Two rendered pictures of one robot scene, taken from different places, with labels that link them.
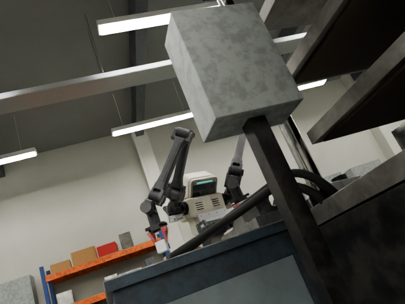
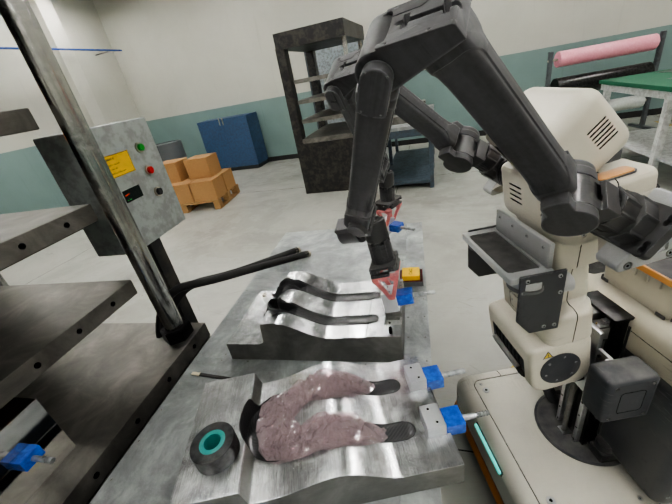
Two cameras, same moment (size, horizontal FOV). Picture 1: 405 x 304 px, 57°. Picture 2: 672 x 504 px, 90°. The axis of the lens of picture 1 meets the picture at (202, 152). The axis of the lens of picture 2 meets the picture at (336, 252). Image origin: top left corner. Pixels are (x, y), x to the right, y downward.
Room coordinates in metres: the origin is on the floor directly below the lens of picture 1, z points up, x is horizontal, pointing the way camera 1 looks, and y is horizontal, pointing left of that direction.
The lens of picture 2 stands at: (2.38, -0.74, 1.48)
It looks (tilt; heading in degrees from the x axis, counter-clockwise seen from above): 27 degrees down; 127
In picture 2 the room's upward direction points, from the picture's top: 11 degrees counter-clockwise
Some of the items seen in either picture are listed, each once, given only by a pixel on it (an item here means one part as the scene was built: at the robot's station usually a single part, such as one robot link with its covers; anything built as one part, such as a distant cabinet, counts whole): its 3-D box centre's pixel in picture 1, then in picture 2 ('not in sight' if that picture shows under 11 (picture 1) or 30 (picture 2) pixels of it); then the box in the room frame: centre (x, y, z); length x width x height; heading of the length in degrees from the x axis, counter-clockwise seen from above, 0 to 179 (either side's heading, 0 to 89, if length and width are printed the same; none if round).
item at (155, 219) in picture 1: (155, 222); (387, 194); (1.84, 0.35, 1.06); 0.10 x 0.07 x 0.07; 84
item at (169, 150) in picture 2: not in sight; (174, 164); (-4.39, 3.36, 0.44); 0.59 x 0.59 x 0.88
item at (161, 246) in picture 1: (165, 247); (398, 226); (1.88, 0.35, 0.93); 0.13 x 0.05 x 0.05; 174
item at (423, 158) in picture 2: not in sight; (410, 139); (0.42, 4.22, 0.46); 1.90 x 0.70 x 0.92; 107
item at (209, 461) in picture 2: (339, 180); (215, 447); (1.91, -0.59, 0.93); 0.08 x 0.08 x 0.04
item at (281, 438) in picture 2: not in sight; (316, 409); (2.02, -0.43, 0.90); 0.26 x 0.18 x 0.08; 38
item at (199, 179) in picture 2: not in sight; (190, 182); (-2.64, 2.43, 0.37); 1.20 x 0.82 x 0.74; 25
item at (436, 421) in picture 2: not in sight; (456, 419); (2.26, -0.31, 0.85); 0.13 x 0.05 x 0.05; 38
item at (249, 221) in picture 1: (260, 222); (318, 311); (1.81, -0.13, 0.87); 0.50 x 0.26 x 0.14; 21
